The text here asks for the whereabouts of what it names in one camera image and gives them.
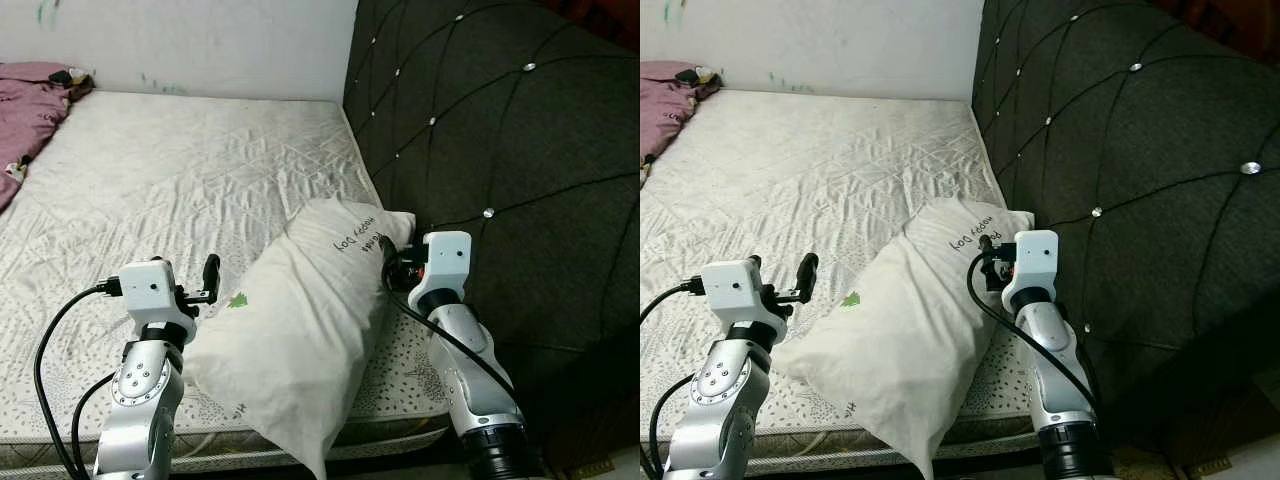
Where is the grey quilted mattress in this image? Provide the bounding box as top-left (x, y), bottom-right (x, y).
top-left (640, 88), bottom-right (1041, 471)
top-left (0, 90), bottom-right (451, 471)

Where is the cream pillow green tree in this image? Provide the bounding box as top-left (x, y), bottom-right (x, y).
top-left (775, 197), bottom-right (1036, 479)
top-left (185, 197), bottom-right (416, 479)

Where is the black tufted headboard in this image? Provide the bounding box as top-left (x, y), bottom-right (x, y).
top-left (972, 0), bottom-right (1280, 451)
top-left (343, 0), bottom-right (641, 471)

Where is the mauve cartoon print blanket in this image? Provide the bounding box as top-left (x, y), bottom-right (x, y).
top-left (0, 62), bottom-right (96, 216)
top-left (640, 60), bottom-right (723, 166)

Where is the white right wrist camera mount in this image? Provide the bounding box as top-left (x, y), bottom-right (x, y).
top-left (1002, 230), bottom-right (1059, 309)
top-left (410, 231), bottom-right (473, 311)

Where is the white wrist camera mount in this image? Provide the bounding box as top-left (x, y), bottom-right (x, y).
top-left (410, 231), bottom-right (473, 311)
top-left (118, 258), bottom-right (186, 331)
top-left (700, 260), bottom-right (771, 331)
top-left (1002, 230), bottom-right (1059, 309)

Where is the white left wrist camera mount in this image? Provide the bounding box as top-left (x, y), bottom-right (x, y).
top-left (700, 260), bottom-right (771, 331)
top-left (118, 258), bottom-right (186, 331)

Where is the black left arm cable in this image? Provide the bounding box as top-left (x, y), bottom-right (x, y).
top-left (640, 280), bottom-right (706, 480)
top-left (35, 283), bottom-right (126, 480)

